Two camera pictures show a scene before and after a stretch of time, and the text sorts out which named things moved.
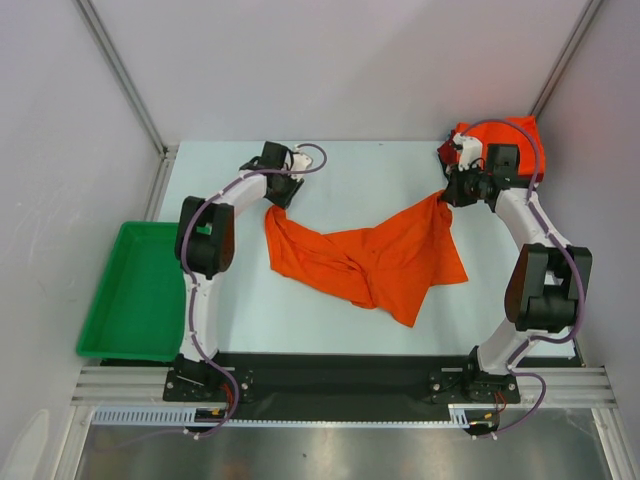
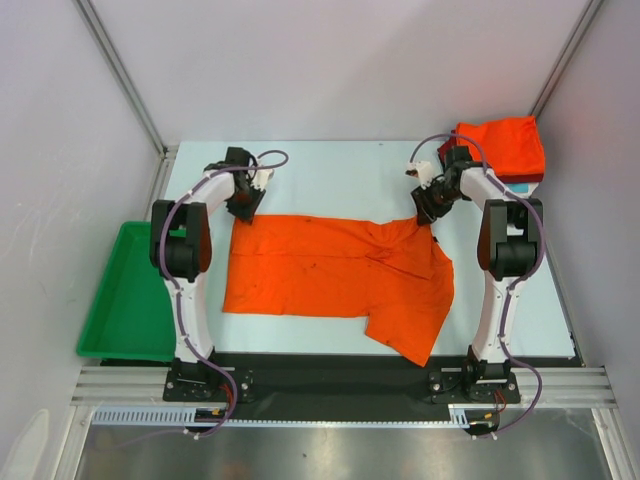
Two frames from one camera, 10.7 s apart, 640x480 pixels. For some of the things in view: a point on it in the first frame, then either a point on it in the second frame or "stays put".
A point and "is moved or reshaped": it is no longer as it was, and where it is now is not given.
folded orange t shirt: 521,131 stays put
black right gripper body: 454,190 → 425,203
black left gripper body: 287,188 → 244,203
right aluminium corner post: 565,57 stays put
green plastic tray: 139,308 stays put
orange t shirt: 388,269 is moved or reshaped
